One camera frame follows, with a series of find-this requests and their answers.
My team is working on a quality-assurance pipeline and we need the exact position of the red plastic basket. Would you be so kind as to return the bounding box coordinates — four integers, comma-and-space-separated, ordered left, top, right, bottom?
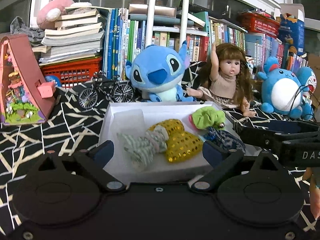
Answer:
39, 57, 104, 88
238, 11, 281, 33

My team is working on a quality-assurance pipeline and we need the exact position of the white cardboard box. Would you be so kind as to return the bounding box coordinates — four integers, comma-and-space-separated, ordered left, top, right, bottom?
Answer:
98, 101, 258, 179

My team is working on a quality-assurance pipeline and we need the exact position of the blue cardboard box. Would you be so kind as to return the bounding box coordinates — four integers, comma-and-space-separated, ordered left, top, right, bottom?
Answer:
274, 3, 306, 56

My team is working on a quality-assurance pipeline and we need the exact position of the long-haired baby doll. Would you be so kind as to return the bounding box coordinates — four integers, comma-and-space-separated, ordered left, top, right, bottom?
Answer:
186, 42, 257, 118

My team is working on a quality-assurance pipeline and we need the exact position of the pink triangular house model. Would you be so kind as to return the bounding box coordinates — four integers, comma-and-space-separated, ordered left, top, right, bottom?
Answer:
0, 33, 57, 127

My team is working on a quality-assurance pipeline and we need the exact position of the stack of lying books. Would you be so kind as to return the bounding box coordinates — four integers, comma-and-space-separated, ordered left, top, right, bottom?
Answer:
38, 6, 106, 63

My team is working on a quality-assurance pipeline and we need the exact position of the pink plush toy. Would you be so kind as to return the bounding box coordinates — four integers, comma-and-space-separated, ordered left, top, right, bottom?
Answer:
37, 0, 93, 31

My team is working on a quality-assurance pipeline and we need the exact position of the blue cat plush toy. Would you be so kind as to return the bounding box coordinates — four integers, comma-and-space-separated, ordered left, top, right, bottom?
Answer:
296, 66, 318, 108

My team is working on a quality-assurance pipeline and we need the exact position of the blue alien plush toy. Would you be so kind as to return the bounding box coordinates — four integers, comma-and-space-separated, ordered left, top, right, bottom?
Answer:
125, 41, 196, 103

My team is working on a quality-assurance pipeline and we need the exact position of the black white patterned blanket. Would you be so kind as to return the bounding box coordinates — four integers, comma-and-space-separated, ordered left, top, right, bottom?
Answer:
0, 61, 320, 233

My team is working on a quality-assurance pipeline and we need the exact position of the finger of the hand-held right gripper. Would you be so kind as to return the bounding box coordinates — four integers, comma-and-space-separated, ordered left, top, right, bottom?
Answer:
233, 120, 320, 137
239, 130, 286, 156

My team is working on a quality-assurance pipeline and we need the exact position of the row of upright books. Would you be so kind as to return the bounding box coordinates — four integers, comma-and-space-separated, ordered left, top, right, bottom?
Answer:
102, 8, 311, 80

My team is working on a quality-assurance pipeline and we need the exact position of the white foam block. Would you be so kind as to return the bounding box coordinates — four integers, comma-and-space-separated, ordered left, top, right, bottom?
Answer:
113, 109, 146, 136

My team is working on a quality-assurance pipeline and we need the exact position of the miniature black bicycle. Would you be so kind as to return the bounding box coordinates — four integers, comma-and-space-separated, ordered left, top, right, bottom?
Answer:
78, 71, 136, 110

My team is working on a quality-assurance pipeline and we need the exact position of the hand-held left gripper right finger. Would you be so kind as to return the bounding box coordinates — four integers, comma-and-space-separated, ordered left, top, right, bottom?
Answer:
191, 141, 291, 192

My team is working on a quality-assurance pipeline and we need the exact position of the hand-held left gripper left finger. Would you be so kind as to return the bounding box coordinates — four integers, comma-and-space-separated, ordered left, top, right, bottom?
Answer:
32, 140, 126, 192

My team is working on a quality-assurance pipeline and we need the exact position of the grey cloth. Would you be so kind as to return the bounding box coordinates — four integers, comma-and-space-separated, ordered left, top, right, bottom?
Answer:
10, 16, 46, 47

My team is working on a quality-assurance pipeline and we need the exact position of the gold sequined bow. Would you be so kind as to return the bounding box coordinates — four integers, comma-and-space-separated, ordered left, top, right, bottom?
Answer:
147, 119, 204, 164

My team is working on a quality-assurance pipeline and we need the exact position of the person's right hand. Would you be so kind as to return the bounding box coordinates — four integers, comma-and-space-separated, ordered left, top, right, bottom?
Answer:
302, 167, 320, 220

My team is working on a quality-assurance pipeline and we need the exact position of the black cable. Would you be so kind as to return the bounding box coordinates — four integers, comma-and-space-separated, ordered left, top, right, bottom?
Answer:
287, 85, 311, 118

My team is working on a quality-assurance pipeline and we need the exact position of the round blue mouse plush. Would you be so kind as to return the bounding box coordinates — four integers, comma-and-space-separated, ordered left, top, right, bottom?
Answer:
257, 56, 313, 120

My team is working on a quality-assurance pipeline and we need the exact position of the white shelf pole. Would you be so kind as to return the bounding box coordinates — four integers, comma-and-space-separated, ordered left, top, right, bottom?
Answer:
145, 0, 158, 46
180, 0, 192, 64

